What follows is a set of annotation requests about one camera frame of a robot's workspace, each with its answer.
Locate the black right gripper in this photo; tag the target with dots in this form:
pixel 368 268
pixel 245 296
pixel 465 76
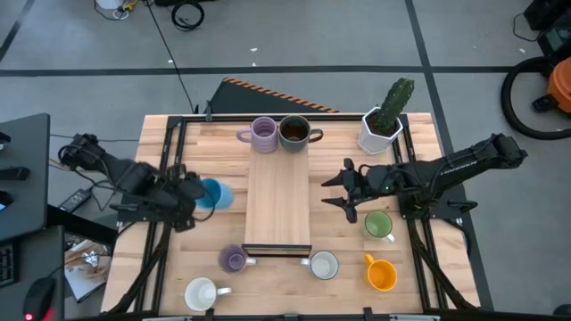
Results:
pixel 372 183

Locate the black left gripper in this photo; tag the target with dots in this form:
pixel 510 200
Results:
pixel 180 196

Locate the green mug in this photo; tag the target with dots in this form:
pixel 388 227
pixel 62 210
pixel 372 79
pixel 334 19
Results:
pixel 378 223

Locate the teal brown speckled mug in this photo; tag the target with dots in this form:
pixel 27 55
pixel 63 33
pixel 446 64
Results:
pixel 294 131

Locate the blue white patterned mug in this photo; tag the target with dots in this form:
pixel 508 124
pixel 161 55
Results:
pixel 323 266

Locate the purple mug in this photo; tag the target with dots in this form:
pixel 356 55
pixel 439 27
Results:
pixel 232 259

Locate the orange mug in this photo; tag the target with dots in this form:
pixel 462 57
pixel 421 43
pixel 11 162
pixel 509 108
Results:
pixel 382 275

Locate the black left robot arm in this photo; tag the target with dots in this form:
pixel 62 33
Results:
pixel 120 171

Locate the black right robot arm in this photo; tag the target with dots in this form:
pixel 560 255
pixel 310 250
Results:
pixel 464 165

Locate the white hexagonal plant pot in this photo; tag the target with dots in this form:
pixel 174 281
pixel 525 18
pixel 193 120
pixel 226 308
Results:
pixel 370 142

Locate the lilac ribbed mug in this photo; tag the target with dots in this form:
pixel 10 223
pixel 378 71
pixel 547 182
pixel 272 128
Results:
pixel 264 134

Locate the green cactus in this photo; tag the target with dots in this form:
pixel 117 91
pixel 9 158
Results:
pixel 394 104

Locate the black power adapter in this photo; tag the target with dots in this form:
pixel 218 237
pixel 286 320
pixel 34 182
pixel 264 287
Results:
pixel 75 200

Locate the black mat with striped edge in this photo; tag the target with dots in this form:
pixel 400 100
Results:
pixel 250 100

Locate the pile of papers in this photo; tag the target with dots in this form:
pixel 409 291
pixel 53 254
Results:
pixel 85 276

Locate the black low desk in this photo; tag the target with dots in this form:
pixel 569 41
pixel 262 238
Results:
pixel 44 258

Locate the black remote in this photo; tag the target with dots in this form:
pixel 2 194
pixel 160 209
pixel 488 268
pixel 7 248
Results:
pixel 13 173

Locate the black computer mouse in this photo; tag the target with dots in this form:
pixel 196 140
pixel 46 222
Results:
pixel 40 296

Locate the black keyboard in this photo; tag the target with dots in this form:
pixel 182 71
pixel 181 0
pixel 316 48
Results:
pixel 6 263

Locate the white container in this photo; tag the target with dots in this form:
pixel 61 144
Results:
pixel 109 3

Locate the orange vacuum cleaner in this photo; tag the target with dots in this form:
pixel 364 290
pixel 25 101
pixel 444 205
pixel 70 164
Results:
pixel 562 84

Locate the black equipment case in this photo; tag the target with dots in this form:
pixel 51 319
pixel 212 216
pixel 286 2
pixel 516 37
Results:
pixel 553 18

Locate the wooden shelf with black frame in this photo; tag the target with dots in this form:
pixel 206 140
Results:
pixel 276 200

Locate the black aluminium table frame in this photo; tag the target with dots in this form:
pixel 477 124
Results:
pixel 223 118

